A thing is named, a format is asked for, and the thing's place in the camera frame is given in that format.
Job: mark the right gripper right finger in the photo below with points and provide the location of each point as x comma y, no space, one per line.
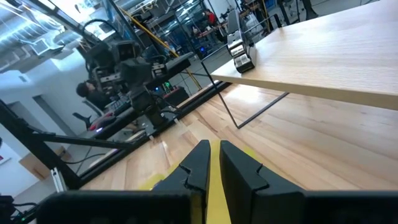
311,208

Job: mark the translucent yellow pencil case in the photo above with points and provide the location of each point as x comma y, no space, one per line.
217,202

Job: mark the small wooden riser shelf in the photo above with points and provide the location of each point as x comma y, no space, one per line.
326,46

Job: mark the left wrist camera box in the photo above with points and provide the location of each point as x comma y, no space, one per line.
126,49

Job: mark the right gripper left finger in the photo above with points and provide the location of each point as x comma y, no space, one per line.
124,208

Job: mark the black stapler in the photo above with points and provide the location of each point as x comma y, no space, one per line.
241,49

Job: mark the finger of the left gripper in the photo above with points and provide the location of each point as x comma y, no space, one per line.
128,74
144,71

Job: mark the white ceiling air vent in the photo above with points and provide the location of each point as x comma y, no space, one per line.
43,46

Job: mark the black electronics box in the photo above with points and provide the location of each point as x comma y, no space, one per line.
177,96

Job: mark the black office chair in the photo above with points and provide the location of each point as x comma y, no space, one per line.
84,117

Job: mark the person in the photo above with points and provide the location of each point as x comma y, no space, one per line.
93,96
211,17

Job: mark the black aluminium rig frame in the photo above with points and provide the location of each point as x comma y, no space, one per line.
28,140

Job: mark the black computer mouse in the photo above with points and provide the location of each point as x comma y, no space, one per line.
101,123

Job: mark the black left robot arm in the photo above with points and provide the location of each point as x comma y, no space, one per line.
149,105

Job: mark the cardboard box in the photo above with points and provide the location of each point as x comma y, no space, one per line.
34,165

